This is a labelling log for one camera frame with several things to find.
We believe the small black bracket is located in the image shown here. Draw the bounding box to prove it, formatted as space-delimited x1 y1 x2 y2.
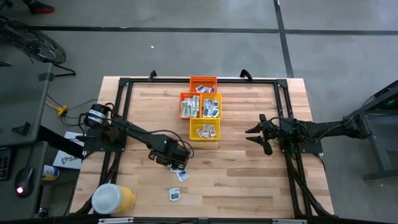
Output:
11 123 31 137

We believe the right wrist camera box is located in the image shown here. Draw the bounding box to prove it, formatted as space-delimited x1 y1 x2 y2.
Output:
266 121 280 138

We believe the grey metal cart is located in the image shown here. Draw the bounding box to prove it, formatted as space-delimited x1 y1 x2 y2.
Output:
343 80 398 180

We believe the silver bracket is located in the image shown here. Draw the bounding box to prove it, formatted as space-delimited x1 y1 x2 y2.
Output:
272 218 307 224
98 217 134 224

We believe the yellow tub with white lid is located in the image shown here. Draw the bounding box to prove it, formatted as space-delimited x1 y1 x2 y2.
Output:
91 183 137 215

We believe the yellow plastic basket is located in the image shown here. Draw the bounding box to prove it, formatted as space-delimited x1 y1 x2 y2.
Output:
189 118 221 141
200 93 223 119

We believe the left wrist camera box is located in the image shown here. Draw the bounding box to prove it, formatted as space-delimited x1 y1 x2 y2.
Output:
170 144 190 161

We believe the blue and yellow can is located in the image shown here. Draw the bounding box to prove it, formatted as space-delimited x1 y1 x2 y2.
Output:
42 164 60 182

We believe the black cable bundle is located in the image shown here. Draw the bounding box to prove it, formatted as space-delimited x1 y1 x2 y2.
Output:
60 98 114 127

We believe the dark keyboard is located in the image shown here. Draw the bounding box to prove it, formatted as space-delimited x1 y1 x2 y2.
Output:
0 147 12 182

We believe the grey desk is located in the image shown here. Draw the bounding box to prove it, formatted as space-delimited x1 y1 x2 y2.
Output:
0 62 53 220

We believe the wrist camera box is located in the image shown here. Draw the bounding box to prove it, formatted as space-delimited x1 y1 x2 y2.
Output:
170 144 190 161
266 121 280 138

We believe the person's foot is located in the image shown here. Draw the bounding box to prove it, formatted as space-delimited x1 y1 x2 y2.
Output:
29 1 55 15

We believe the yellow cable connector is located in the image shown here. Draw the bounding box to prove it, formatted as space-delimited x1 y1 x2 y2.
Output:
45 101 68 116

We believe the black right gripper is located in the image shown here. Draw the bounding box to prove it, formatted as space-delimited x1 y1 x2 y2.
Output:
244 113 280 156

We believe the black floor fan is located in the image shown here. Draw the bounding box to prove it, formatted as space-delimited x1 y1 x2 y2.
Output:
0 15 76 78

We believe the orange-red plastic basket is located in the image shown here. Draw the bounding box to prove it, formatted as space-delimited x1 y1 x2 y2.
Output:
189 76 218 93
179 92 201 120

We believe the white printed box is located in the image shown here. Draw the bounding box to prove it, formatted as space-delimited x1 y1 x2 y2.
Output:
52 131 85 170

